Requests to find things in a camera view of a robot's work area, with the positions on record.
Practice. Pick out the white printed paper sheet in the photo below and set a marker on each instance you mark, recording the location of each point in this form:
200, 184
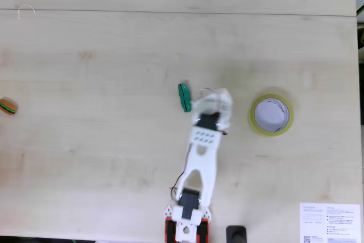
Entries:
327, 226

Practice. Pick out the green toy cucumber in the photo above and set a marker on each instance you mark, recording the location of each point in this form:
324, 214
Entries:
185, 98

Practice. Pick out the yellowish packing tape roll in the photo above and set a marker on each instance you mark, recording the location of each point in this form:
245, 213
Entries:
250, 113

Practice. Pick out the toy hamburger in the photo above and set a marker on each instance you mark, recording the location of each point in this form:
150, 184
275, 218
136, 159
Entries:
8, 107

